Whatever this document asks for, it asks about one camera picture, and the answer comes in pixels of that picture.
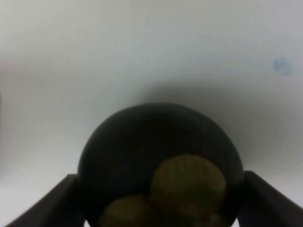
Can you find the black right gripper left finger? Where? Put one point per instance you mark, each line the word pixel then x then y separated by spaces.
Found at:
pixel 59 208

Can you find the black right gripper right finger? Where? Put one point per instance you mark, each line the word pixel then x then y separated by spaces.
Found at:
pixel 264 206

